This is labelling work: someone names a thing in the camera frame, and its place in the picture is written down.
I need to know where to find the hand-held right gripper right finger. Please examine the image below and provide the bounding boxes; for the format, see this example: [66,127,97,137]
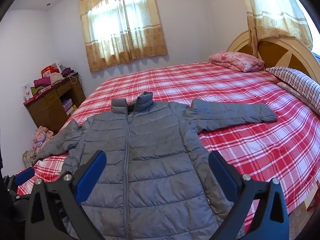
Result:
[208,151,289,240]

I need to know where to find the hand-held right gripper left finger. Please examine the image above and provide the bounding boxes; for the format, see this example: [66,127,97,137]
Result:
[25,150,107,240]

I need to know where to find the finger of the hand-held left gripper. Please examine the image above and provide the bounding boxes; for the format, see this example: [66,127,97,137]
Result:
[2,167,35,200]

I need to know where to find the grey puffer jacket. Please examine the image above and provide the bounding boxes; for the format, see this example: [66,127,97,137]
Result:
[34,91,278,240]

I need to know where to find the pile of pastel clothes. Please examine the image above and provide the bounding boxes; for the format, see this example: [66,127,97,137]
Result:
[32,126,54,153]

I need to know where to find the floral fabric bundle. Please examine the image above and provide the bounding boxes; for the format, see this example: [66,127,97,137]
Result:
[22,150,38,168]

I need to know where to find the bed with red plaid sheet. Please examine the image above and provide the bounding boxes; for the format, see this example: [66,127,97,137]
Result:
[15,61,320,233]

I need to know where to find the brown wooden desk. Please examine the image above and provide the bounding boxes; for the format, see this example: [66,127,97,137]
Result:
[23,73,87,133]

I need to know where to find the pink storage box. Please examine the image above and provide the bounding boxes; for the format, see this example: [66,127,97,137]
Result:
[62,99,74,116]

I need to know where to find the white printed card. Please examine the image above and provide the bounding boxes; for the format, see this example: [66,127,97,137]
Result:
[22,83,33,101]

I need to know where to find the red plastic stool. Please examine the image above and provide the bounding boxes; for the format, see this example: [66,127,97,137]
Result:
[306,197,320,212]

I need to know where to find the folded magenta jacket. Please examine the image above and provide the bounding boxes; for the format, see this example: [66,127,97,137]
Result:
[33,77,52,88]

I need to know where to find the folded beige quilted garment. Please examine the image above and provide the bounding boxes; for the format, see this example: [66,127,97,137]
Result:
[49,72,65,84]

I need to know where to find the red gift box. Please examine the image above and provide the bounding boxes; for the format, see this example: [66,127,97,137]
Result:
[41,65,60,78]

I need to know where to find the pale floral pillow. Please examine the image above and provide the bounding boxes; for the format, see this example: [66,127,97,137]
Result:
[277,81,320,117]

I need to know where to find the folded pink floral blanket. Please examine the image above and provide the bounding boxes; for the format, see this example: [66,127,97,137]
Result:
[208,51,265,73]

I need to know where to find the striped pillow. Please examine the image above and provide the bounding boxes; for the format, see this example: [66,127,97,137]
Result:
[265,66,320,109]

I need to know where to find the beige window curtain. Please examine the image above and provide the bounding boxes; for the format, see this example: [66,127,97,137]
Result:
[236,0,314,58]
[79,0,167,72]

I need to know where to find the wooden bed headboard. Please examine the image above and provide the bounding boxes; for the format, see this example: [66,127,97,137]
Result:
[227,30,320,84]

